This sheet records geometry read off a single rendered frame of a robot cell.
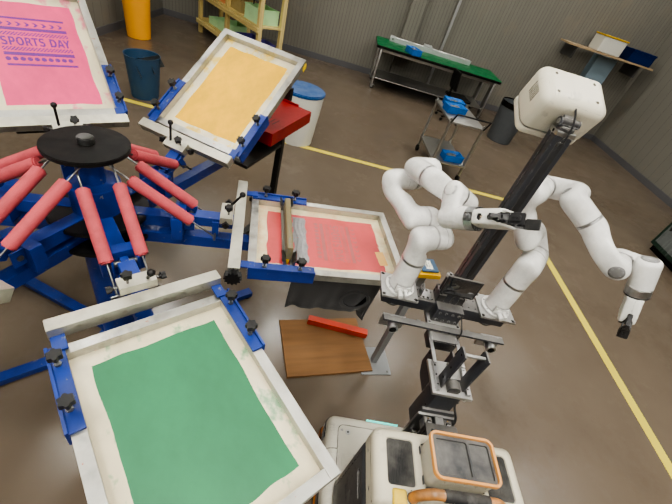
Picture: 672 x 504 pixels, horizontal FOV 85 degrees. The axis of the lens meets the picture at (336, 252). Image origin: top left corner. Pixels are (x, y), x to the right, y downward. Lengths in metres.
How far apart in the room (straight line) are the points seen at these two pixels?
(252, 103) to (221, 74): 0.30
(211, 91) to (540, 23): 8.35
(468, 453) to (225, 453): 0.78
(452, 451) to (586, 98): 1.16
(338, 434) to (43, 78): 2.40
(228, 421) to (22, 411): 1.46
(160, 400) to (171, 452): 0.17
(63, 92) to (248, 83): 0.97
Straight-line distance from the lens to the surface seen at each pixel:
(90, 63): 2.68
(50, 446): 2.44
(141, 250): 1.62
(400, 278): 1.49
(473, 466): 1.44
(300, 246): 1.86
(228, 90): 2.47
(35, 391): 2.61
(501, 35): 9.75
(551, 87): 1.29
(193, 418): 1.31
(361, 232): 2.08
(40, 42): 2.73
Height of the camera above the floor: 2.16
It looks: 39 degrees down
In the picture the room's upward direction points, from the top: 19 degrees clockwise
